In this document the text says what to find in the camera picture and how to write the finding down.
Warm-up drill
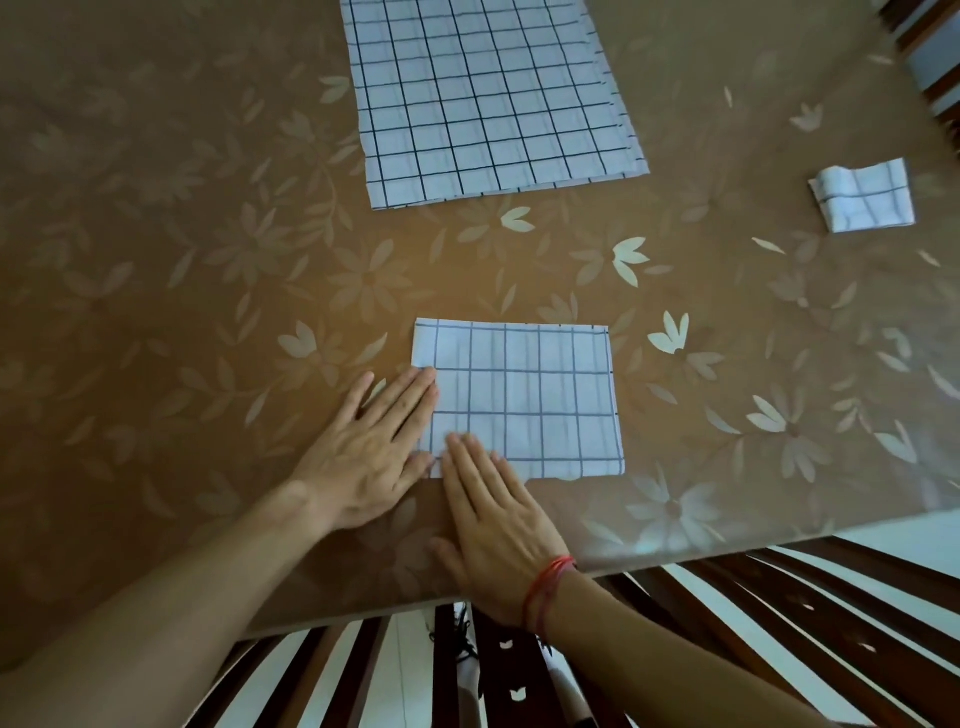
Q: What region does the person's left hand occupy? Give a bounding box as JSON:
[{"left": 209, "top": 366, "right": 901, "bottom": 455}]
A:
[{"left": 288, "top": 365, "right": 440, "bottom": 534}]

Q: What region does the red string bracelet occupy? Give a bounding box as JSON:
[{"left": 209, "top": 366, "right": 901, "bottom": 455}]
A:
[{"left": 521, "top": 554, "right": 577, "bottom": 646}]

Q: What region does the person's right forearm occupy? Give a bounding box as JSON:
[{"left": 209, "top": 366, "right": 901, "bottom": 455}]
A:
[{"left": 536, "top": 573, "right": 849, "bottom": 728}]

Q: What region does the person's right hand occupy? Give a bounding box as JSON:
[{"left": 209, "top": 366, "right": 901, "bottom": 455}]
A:
[{"left": 431, "top": 432, "right": 575, "bottom": 628}]

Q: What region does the person's left forearm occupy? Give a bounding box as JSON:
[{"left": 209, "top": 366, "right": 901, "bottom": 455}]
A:
[{"left": 0, "top": 479, "right": 335, "bottom": 728}]

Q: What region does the wooden chair with sticker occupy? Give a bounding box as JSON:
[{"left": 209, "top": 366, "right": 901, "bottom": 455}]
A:
[{"left": 873, "top": 0, "right": 960, "bottom": 151}]

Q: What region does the single grid paper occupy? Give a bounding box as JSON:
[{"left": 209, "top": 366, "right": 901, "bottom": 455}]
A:
[{"left": 410, "top": 317, "right": 627, "bottom": 481}]

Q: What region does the wooden table with floral cover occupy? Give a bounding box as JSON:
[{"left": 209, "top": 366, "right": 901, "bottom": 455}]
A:
[{"left": 0, "top": 0, "right": 960, "bottom": 673}]

